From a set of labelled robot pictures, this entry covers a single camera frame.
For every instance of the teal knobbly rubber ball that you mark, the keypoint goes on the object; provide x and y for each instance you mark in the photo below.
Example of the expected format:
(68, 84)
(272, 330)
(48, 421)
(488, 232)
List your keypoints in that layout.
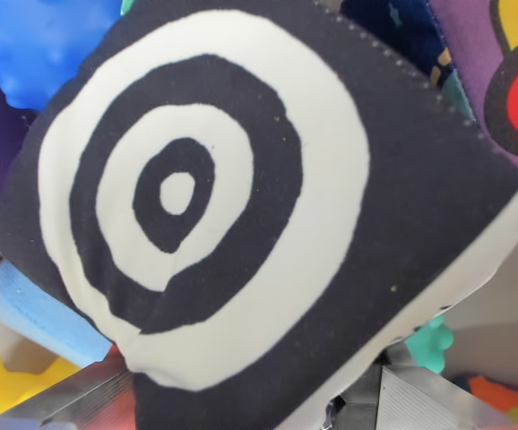
(434, 342)

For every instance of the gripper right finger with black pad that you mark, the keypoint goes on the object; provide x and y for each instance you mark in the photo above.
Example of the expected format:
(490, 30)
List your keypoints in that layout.
(420, 398)

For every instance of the purple fabric cube car print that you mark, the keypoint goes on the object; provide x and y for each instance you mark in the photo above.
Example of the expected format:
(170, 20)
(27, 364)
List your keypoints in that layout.
(514, 89)

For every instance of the blue spiky rubber ball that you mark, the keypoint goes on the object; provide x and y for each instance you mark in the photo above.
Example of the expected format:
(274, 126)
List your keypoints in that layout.
(30, 49)

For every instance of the yellow rubber toy figure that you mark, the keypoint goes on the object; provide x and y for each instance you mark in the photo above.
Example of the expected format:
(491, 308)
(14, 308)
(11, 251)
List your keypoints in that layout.
(3, 385)

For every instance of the light blue foam piece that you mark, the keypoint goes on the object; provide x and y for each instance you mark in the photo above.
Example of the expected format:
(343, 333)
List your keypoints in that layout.
(39, 313)

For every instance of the black white target fabric cube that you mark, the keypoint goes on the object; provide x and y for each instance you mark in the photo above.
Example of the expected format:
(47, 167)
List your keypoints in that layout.
(250, 224)

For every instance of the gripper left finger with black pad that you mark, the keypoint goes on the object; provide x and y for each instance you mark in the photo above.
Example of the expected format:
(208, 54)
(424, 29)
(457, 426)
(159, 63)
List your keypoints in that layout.
(84, 403)

